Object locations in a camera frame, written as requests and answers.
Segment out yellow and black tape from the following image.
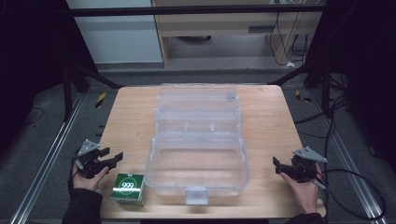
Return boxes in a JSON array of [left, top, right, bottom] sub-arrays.
[[94, 91, 107, 109], [294, 89, 312, 104]]

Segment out aluminium floor rail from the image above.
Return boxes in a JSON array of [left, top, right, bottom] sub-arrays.
[[9, 92, 86, 224], [307, 90, 389, 224]]

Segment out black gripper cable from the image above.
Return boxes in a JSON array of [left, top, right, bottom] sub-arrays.
[[313, 168, 388, 222]]

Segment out black frame bar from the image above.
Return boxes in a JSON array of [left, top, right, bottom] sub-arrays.
[[68, 4, 327, 18]]

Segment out wooden desk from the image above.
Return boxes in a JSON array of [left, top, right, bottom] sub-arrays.
[[151, 0, 325, 68]]

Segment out hanging black cables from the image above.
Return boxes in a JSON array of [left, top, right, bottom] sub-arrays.
[[268, 12, 312, 67]]

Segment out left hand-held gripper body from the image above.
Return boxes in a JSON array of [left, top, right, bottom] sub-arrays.
[[74, 138, 110, 179]]

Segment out white cabinet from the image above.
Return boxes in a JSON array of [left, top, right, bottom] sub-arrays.
[[65, 0, 164, 64]]

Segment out green and white box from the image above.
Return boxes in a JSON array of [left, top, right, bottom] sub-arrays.
[[110, 173, 149, 207]]

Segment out black metal stand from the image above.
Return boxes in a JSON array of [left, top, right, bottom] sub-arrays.
[[268, 46, 333, 119], [62, 59, 125, 123]]

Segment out black floor cable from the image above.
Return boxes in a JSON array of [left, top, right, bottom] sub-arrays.
[[22, 106, 45, 126]]

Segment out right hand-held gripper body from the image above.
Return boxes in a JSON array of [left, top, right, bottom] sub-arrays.
[[279, 146, 329, 183]]

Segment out clear plastic storage box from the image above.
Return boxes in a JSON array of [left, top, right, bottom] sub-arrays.
[[143, 82, 251, 206]]

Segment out black floor cables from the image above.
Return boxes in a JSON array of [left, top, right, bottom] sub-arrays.
[[293, 74, 353, 162]]

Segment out person's right hand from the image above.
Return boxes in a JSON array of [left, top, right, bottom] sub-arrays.
[[279, 162, 323, 215]]

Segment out person's left hand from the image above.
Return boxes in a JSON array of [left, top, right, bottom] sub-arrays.
[[72, 161, 110, 192]]

